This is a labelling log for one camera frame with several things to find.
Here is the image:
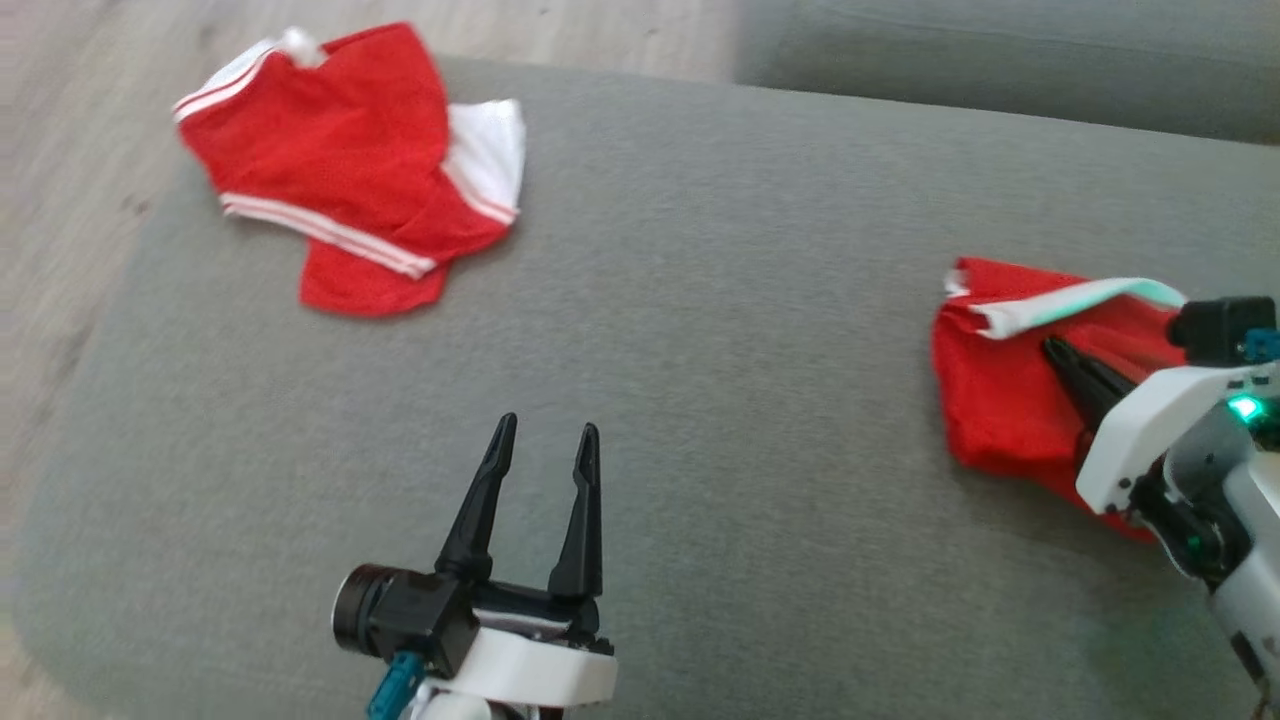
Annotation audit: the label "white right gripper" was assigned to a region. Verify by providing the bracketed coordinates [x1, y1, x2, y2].
[1042, 336, 1280, 518]

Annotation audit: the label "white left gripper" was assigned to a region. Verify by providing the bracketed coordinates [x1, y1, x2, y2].
[410, 412, 619, 720]

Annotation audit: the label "red shorts with white band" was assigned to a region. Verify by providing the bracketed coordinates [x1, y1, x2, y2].
[930, 257, 1191, 543]

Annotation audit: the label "red jersey with number 23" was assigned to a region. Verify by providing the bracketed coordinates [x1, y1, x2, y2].
[172, 22, 527, 319]

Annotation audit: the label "large grey sofa seat cushion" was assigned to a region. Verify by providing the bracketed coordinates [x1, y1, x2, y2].
[10, 55, 1280, 720]

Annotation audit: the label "small grey sofa cushion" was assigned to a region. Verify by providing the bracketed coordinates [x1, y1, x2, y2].
[735, 0, 1280, 146]

